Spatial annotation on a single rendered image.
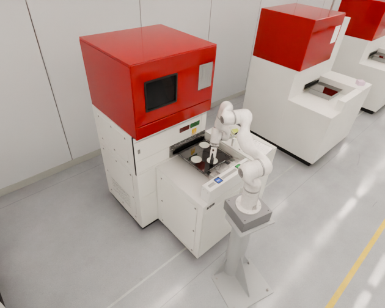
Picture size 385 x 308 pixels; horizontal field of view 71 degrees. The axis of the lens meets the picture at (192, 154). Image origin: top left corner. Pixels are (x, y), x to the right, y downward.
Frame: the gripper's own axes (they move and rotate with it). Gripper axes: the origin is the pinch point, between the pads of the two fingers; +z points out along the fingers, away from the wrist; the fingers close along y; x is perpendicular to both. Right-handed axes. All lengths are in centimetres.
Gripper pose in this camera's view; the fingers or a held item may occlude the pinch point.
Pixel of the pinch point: (211, 162)
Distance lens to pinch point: 241.0
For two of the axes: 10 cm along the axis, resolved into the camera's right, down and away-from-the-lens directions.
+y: 1.9, -2.9, 9.4
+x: -9.7, -1.8, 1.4
